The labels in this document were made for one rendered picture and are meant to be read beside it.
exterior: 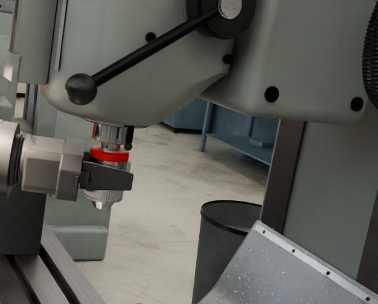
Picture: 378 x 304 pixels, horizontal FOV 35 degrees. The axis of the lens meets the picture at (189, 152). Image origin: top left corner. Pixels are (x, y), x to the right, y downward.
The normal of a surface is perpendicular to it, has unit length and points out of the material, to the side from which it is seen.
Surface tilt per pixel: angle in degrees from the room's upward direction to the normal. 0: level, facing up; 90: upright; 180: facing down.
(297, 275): 63
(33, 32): 90
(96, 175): 90
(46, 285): 0
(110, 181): 90
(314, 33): 90
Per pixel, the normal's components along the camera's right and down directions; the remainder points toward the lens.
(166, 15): 0.47, 0.26
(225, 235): -0.49, 0.16
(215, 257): -0.67, 0.11
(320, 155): -0.87, -0.04
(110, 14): 0.00, 0.21
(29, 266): 0.17, -0.97
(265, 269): -0.71, -0.46
